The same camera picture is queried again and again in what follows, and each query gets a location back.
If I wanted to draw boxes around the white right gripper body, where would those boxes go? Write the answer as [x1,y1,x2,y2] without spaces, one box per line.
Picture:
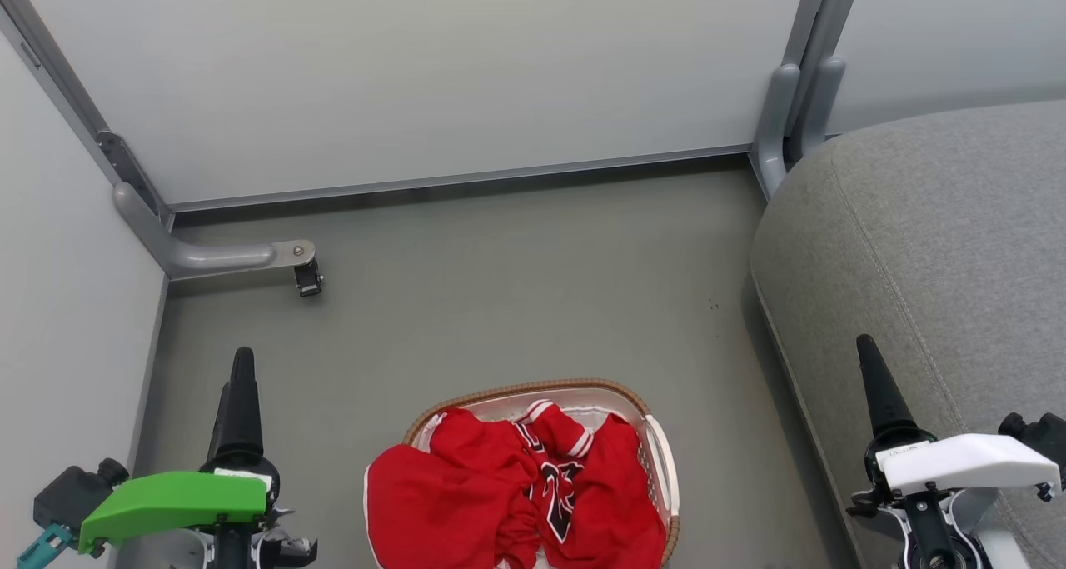
[864,423,1064,498]

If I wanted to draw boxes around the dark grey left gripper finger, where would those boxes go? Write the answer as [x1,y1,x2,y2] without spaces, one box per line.
[206,347,266,463]

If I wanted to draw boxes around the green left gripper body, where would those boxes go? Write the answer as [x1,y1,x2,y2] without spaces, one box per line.
[79,457,281,555]

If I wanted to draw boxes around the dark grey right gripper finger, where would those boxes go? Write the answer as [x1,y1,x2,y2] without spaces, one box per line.
[855,334,919,438]

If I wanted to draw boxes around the red shorts with white stripe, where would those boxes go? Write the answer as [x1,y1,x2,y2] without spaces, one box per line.
[364,407,542,569]

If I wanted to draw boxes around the red basketball jersey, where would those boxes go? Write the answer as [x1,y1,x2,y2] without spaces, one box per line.
[510,400,668,569]

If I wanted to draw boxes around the grey fabric sofa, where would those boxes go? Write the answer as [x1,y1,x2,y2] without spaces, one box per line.
[750,100,1066,569]

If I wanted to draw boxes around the grey partition foot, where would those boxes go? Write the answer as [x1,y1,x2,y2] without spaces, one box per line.
[112,182,317,281]

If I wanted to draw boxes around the white basket with brown rim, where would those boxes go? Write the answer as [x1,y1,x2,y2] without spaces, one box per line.
[404,378,681,569]

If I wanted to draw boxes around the teal left cable connector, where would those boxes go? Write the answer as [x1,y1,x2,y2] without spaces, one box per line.
[17,523,76,569]

